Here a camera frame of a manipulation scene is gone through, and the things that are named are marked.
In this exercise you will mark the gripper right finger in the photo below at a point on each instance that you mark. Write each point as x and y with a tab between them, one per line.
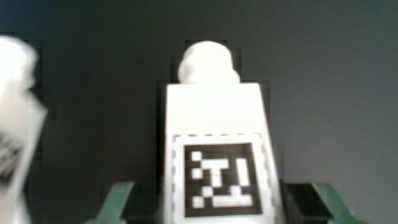
315	205

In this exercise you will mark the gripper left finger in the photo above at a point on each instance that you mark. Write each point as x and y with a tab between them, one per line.
114	204

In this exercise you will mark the white table leg with tag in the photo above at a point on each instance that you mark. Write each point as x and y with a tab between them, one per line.
221	183

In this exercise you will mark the white table leg on sheet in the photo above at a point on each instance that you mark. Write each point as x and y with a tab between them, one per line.
22	119

